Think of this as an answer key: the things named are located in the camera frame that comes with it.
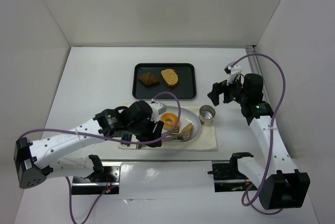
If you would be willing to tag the stainless steel cup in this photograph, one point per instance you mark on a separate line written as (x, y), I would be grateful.
(206, 114)

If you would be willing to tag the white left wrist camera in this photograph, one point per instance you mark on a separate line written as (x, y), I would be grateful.
(157, 110)

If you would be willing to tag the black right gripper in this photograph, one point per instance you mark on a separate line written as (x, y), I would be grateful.
(223, 92)

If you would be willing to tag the round bread slice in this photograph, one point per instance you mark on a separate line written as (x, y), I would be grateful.
(170, 77)

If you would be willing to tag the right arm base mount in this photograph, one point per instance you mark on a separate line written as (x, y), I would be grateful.
(227, 181)

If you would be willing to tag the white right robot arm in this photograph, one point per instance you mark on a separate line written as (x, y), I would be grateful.
(281, 184)

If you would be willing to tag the beige cloth placemat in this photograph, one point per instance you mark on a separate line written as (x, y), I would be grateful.
(205, 141)

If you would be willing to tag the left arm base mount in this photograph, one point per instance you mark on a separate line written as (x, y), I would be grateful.
(108, 182)

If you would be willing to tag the light blue oval plate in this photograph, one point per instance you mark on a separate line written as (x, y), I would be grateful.
(186, 117)

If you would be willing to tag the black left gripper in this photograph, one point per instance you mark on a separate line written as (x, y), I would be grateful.
(151, 132)

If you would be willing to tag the gold spoon green handle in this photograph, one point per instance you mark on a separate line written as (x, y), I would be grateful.
(125, 137)

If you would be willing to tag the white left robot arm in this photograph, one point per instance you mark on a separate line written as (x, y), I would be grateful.
(38, 160)

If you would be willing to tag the small bread loaf half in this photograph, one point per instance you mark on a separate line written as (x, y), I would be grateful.
(186, 132)

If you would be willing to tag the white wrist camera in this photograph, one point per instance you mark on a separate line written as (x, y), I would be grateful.
(232, 70)
(157, 110)

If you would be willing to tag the metal tongs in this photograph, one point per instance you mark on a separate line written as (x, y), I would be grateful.
(174, 135)

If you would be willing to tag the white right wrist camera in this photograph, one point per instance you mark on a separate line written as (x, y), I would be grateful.
(232, 70)

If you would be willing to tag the orange glazed donut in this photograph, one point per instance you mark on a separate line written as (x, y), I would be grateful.
(169, 120)

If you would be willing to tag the brown croissant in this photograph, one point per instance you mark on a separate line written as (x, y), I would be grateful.
(148, 79)

